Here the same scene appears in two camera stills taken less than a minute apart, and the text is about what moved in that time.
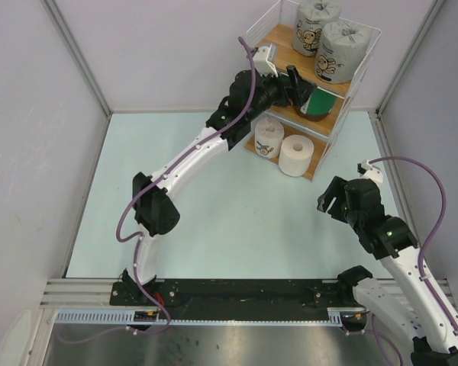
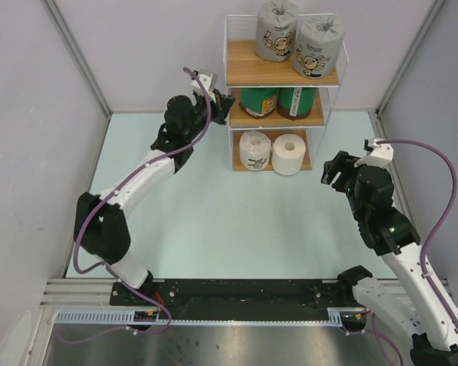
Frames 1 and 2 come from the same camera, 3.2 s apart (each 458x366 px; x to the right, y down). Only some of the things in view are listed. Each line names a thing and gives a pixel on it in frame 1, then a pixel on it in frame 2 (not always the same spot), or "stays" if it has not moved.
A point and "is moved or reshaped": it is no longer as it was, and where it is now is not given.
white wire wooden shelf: (312, 36) is moved or reshaped
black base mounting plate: (236, 300) stays
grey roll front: (343, 45) to (318, 46)
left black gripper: (288, 95) to (220, 108)
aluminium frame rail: (80, 293) stays
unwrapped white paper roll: (295, 154) is moved or reshaped
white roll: (269, 136) to (255, 149)
